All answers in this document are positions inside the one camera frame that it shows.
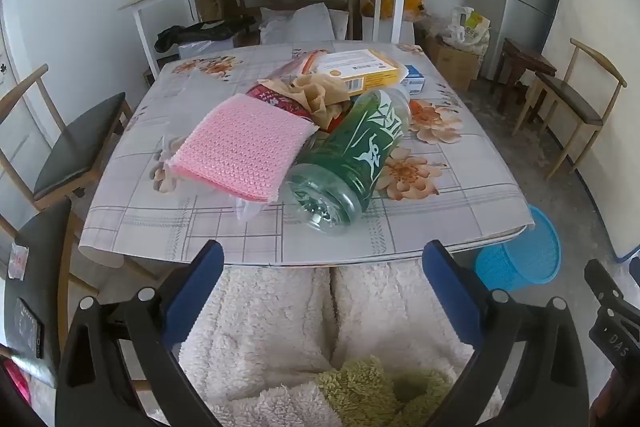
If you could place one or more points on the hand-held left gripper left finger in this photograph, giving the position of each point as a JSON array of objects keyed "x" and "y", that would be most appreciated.
[{"x": 195, "y": 292}]

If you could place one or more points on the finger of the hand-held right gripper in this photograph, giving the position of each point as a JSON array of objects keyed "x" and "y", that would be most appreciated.
[{"x": 600, "y": 279}]

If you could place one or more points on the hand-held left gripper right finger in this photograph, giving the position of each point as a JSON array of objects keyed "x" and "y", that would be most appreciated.
[{"x": 450, "y": 292}]

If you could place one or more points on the blue plastic basket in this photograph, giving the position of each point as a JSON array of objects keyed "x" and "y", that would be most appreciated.
[{"x": 525, "y": 257}]

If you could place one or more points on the pink sponge cloth pack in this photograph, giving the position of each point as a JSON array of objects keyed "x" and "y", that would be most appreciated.
[{"x": 240, "y": 147}]

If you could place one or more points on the green plastic bottle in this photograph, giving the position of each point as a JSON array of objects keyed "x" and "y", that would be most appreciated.
[{"x": 360, "y": 147}]

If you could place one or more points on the red drink can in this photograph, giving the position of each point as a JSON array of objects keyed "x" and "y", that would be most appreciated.
[{"x": 280, "y": 102}]

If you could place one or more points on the blue and white carton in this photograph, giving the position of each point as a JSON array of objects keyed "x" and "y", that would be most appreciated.
[{"x": 414, "y": 79}]

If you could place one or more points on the brown paper napkin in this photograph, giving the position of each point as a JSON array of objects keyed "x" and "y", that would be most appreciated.
[{"x": 320, "y": 97}]

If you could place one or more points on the yellow cardboard box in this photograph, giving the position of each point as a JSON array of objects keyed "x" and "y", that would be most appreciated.
[{"x": 360, "y": 69}]

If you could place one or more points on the floral tablecloth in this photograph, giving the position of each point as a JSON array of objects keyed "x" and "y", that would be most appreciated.
[{"x": 150, "y": 207}]

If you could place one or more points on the green fleece cloth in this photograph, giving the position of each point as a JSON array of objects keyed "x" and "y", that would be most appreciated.
[{"x": 365, "y": 392}]

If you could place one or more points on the wooden chair dark seat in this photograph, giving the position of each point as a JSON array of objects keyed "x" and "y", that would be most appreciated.
[
  {"x": 75, "y": 142},
  {"x": 570, "y": 99}
]

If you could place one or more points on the large cardboard box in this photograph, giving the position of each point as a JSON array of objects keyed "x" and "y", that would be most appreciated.
[{"x": 452, "y": 62}]

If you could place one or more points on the dark wooden stool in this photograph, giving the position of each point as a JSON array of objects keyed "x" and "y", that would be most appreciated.
[{"x": 525, "y": 57}]

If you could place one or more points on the black bag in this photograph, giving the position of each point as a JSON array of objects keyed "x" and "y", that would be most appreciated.
[{"x": 200, "y": 32}]

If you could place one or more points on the white plastic bag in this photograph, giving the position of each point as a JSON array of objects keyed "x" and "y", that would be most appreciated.
[{"x": 467, "y": 27}]

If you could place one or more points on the white pillow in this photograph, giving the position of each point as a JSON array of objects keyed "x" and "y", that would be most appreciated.
[{"x": 295, "y": 24}]

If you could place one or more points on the small cardboard box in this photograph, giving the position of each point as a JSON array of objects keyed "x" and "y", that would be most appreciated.
[{"x": 215, "y": 7}]

